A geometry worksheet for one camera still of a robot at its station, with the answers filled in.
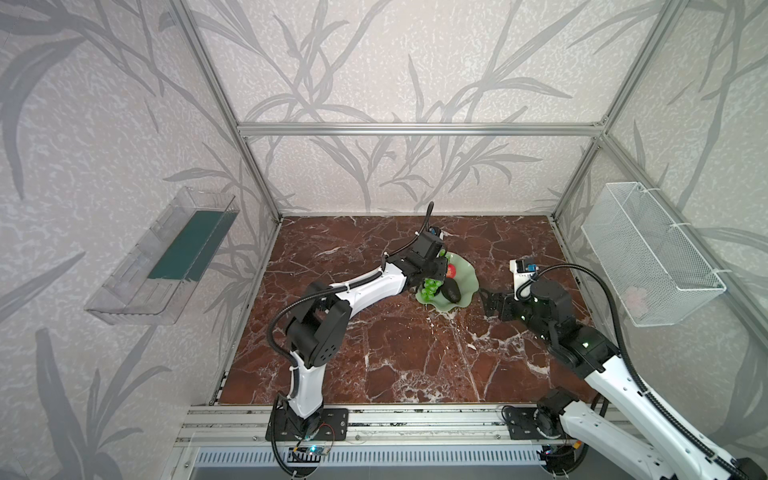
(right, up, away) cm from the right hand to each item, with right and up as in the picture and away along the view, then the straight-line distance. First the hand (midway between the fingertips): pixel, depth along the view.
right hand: (496, 278), depth 76 cm
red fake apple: (-8, -1, +23) cm, 25 cm away
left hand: (-10, +5, +14) cm, 18 cm away
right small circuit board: (+15, -45, -2) cm, 47 cm away
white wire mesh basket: (+30, +3, -13) cm, 33 cm away
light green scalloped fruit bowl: (-3, -4, +21) cm, 21 cm away
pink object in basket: (+34, -5, -3) cm, 34 cm away
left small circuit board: (-48, -42, -4) cm, 64 cm away
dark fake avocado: (-9, -6, +18) cm, 21 cm away
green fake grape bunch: (-16, -4, +13) cm, 21 cm away
